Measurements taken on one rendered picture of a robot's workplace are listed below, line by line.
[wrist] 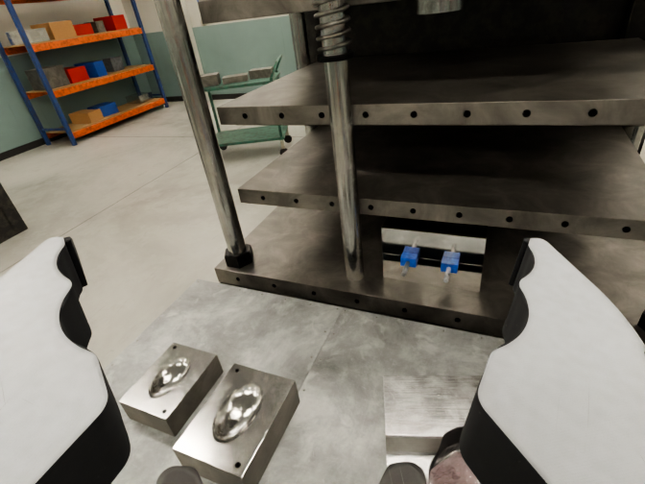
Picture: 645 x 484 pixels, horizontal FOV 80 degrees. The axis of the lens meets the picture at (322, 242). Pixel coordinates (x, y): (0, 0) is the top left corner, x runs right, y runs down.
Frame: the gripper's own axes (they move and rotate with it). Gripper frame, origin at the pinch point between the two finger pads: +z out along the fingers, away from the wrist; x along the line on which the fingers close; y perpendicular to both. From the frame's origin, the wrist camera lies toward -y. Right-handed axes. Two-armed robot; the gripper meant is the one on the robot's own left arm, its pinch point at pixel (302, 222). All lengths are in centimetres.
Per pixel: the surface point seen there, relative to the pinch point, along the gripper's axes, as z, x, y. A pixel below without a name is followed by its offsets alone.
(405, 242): 79, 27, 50
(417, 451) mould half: 24, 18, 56
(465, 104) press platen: 74, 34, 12
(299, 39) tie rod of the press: 158, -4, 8
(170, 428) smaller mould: 36, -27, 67
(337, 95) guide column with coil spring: 81, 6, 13
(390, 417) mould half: 28, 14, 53
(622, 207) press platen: 65, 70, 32
